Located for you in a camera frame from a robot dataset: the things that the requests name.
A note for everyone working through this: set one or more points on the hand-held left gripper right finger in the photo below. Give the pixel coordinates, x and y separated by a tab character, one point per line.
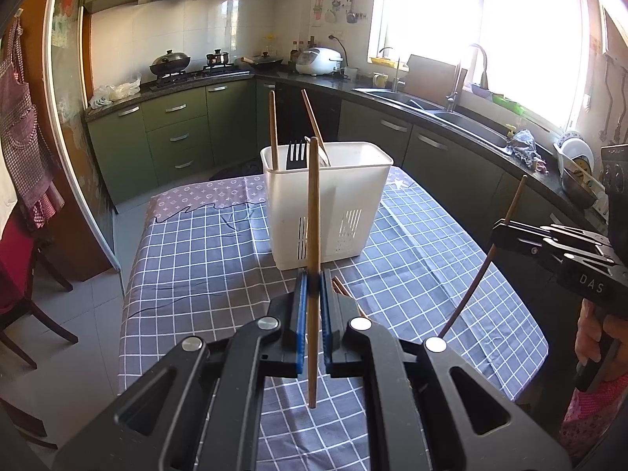
327	326

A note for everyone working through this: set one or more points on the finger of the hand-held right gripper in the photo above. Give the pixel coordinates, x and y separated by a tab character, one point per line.
520	229
525	246

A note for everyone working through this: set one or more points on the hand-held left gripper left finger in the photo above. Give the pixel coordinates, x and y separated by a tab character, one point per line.
301	324

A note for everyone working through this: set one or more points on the row of wooden chopsticks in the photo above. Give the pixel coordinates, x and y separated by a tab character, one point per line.
341	288

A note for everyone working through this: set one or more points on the brown wooden chopstick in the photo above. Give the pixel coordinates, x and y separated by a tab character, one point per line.
274	127
314	206
472	284
311	115

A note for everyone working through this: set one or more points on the white plastic utensil holder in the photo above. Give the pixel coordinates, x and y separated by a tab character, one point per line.
353	191

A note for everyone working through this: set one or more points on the black plastic fork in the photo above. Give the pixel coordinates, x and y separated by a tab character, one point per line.
297	157

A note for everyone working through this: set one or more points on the clear plastic spoon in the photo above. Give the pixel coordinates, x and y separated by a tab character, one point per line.
321	156

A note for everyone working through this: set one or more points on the person's right hand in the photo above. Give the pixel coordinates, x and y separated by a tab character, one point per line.
586	333

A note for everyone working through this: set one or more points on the steel bowl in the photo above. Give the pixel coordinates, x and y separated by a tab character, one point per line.
579	189

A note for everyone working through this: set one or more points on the crumpled grey rag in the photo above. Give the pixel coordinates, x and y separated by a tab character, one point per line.
525	144

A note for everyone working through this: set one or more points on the white plate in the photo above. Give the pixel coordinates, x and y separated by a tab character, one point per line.
576	149

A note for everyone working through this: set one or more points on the green lower cabinets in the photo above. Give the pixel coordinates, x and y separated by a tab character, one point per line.
441	167

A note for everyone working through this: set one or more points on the blue checked tablecloth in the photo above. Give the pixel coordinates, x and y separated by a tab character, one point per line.
206	265

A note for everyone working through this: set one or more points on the steel double sink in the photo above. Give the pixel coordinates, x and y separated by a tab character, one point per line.
466	125

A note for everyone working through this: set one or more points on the green plastic containers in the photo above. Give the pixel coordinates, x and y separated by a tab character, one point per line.
505	103

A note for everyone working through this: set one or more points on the tall gooseneck faucet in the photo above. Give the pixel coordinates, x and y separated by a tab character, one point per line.
454	93

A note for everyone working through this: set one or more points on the wooden cutting board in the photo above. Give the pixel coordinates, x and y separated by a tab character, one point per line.
431	76

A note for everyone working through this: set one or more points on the short steel faucet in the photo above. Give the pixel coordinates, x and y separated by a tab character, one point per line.
395	78

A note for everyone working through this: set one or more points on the pale mug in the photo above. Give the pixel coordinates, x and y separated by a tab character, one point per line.
380	80

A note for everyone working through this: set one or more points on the kitchen window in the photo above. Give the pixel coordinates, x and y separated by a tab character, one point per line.
515	24

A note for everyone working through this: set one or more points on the yellow plastic tray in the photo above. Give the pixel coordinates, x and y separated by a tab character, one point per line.
382	61

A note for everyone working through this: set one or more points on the black kitchen countertop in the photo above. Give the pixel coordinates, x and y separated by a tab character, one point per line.
343	86

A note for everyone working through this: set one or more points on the white rice cooker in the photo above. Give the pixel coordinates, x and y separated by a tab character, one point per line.
319	61

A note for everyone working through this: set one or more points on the frying pan with lid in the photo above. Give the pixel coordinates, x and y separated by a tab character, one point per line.
265	61

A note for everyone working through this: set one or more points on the black gas stove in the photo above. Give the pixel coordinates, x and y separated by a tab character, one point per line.
206	74

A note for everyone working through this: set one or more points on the red wooden chair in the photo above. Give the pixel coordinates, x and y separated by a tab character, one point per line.
14	274

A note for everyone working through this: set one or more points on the black wok with lid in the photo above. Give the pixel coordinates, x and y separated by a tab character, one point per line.
170	63

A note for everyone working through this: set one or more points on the white plastic bags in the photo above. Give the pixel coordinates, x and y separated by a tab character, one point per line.
117	91

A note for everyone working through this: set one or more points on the checked apron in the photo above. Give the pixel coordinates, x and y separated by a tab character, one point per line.
24	147

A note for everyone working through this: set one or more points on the glass sliding door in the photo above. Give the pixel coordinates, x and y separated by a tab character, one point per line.
68	83

